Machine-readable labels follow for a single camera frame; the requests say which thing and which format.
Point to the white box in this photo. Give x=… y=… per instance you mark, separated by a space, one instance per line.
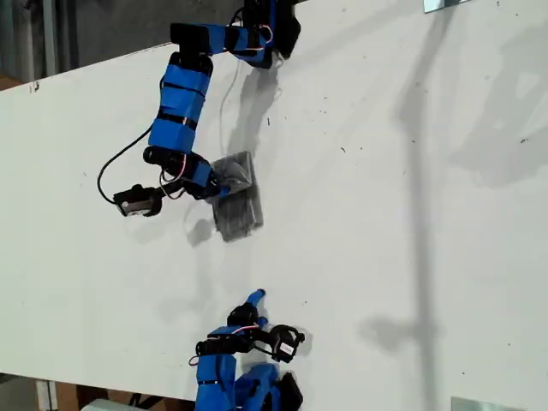
x=107 y=406

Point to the grey white-striped square towel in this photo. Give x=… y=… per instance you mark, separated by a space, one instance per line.
x=240 y=214

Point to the grey metal post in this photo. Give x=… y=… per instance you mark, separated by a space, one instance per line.
x=49 y=38

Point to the white table leg post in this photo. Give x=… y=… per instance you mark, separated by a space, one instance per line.
x=46 y=396

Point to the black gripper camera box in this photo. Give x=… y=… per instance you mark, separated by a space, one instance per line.
x=284 y=344
x=137 y=202

